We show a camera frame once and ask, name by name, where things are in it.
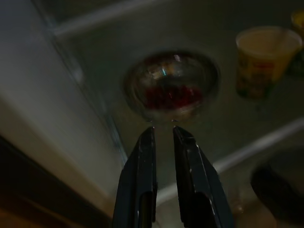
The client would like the yellow package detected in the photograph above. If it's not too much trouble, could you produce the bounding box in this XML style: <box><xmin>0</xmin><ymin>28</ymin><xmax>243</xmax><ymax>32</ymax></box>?
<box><xmin>291</xmin><ymin>9</ymin><xmax>304</xmax><ymax>34</ymax></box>

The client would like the black bowl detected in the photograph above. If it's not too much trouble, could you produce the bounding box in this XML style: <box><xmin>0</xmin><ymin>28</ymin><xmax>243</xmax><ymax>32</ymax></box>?
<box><xmin>250</xmin><ymin>147</ymin><xmax>304</xmax><ymax>224</ymax></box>

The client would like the grey steel fridge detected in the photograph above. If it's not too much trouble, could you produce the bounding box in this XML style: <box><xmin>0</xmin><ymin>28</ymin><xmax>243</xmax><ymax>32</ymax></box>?
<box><xmin>0</xmin><ymin>0</ymin><xmax>304</xmax><ymax>228</ymax></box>

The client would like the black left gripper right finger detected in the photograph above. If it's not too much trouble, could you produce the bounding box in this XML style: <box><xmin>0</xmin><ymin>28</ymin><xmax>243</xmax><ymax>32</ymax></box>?
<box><xmin>172</xmin><ymin>125</ymin><xmax>235</xmax><ymax>228</ymax></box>

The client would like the glass fridge shelf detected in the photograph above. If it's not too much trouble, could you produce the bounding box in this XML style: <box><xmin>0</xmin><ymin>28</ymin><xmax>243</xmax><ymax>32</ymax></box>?
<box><xmin>53</xmin><ymin>0</ymin><xmax>304</xmax><ymax>207</ymax></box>

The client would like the glass bowl with red berries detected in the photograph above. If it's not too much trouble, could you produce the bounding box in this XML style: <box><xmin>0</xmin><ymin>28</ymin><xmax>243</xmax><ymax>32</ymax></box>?
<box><xmin>123</xmin><ymin>48</ymin><xmax>220</xmax><ymax>123</ymax></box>

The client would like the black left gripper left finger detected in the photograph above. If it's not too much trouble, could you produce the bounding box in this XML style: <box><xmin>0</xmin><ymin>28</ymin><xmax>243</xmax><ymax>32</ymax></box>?
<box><xmin>111</xmin><ymin>125</ymin><xmax>159</xmax><ymax>228</ymax></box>

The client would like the yellow paper cup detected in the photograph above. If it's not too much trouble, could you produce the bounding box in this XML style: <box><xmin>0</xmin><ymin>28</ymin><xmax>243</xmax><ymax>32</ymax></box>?
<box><xmin>235</xmin><ymin>26</ymin><xmax>304</xmax><ymax>99</ymax></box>

